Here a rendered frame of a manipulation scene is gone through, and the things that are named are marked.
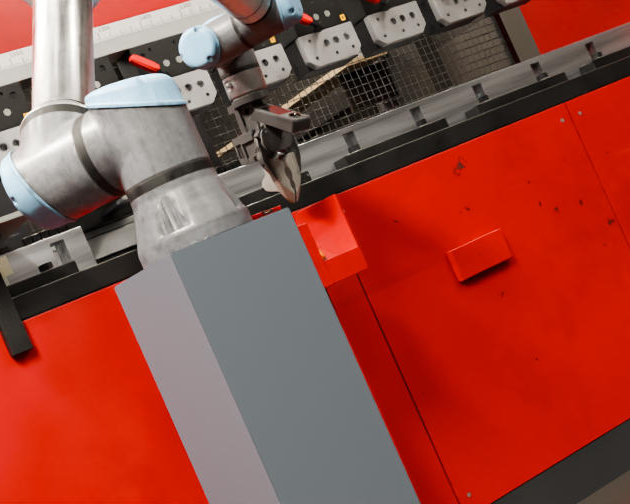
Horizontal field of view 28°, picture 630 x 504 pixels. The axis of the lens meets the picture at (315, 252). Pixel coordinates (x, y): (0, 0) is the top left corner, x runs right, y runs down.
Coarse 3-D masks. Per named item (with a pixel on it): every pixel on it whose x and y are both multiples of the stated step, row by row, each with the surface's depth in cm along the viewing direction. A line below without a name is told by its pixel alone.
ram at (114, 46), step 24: (0, 0) 252; (120, 0) 264; (144, 0) 267; (168, 0) 269; (0, 24) 250; (24, 24) 253; (96, 24) 260; (168, 24) 268; (192, 24) 271; (0, 48) 249; (96, 48) 259; (120, 48) 261; (0, 72) 248; (24, 72) 250
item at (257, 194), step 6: (306, 174) 270; (306, 180) 270; (252, 192) 263; (258, 192) 263; (264, 192) 264; (270, 192) 265; (276, 192) 265; (240, 198) 261; (246, 198) 262; (252, 198) 262; (258, 198) 263; (264, 198) 264; (246, 204) 262
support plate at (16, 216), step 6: (6, 216) 217; (12, 216) 218; (18, 216) 218; (24, 216) 221; (0, 222) 216; (6, 222) 218; (12, 222) 221; (18, 222) 224; (0, 228) 222; (6, 228) 225; (12, 228) 228; (6, 234) 232
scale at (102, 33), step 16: (192, 0) 272; (208, 0) 274; (144, 16) 266; (160, 16) 267; (176, 16) 269; (96, 32) 260; (112, 32) 261; (128, 32) 263; (0, 64) 248; (16, 64) 250
